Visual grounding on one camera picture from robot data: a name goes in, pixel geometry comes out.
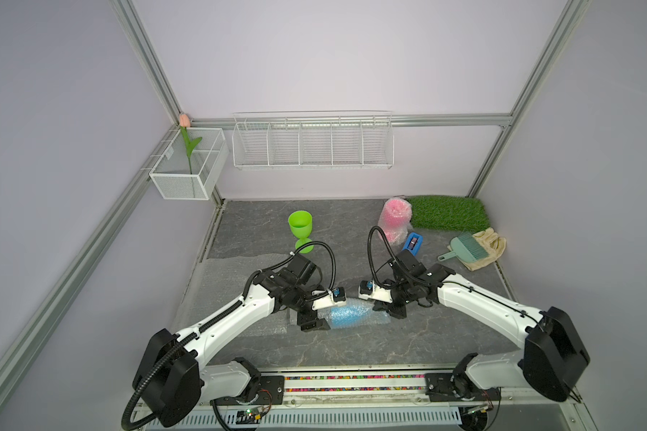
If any blue tape dispenser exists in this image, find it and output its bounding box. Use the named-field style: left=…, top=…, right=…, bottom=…
left=403, top=233, right=423, bottom=256

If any bubble wrap sheet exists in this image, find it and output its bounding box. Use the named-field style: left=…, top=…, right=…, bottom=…
left=171, top=253, right=299, bottom=340
left=376, top=198, right=413, bottom=246
left=321, top=298, right=391, bottom=330

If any pink plastic wine glass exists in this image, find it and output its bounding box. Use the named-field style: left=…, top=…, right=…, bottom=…
left=379, top=200, right=411, bottom=241

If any blue plastic wine glass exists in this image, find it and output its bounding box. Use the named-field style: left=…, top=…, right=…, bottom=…
left=327, top=306, right=371, bottom=329

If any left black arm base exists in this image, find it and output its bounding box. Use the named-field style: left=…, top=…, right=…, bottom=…
left=216, top=375, right=285, bottom=407

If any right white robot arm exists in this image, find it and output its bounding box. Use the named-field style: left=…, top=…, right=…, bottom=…
left=359, top=251, right=591, bottom=402

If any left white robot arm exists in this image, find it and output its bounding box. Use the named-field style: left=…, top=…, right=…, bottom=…
left=121, top=246, right=345, bottom=430

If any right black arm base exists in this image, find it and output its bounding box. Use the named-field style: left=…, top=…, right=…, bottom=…
left=424, top=372, right=501, bottom=402

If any green plastic wine glass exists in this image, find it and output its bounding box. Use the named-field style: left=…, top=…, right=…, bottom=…
left=288, top=210, right=313, bottom=249

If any green dustpan brush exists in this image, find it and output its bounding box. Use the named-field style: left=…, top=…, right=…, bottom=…
left=438, top=233, right=489, bottom=263

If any beige cloth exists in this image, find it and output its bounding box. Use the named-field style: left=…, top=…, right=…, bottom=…
left=462, top=227, right=507, bottom=271

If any green artificial grass mat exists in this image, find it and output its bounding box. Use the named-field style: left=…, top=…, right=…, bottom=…
left=407, top=196, right=491, bottom=233

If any artificial pink tulip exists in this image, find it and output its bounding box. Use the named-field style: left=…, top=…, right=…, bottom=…
left=178, top=113, right=203, bottom=174

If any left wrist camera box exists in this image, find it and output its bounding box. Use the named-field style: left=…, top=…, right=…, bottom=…
left=312, top=287, right=347, bottom=311

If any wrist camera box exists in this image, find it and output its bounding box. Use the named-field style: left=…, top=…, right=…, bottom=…
left=312, top=287, right=347, bottom=311
left=358, top=280, right=393, bottom=303

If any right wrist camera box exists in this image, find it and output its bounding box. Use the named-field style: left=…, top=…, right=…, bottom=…
left=358, top=280, right=393, bottom=303

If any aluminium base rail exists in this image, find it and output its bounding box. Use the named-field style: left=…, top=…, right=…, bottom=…
left=120, top=365, right=600, bottom=431

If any white slotted cable duct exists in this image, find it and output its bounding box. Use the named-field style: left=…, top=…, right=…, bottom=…
left=144, top=406, right=464, bottom=430

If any white wire wall shelf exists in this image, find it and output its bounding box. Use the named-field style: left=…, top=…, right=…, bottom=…
left=232, top=111, right=395, bottom=170

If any white mesh wall basket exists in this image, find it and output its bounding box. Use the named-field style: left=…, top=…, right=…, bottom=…
left=149, top=127, right=229, bottom=201

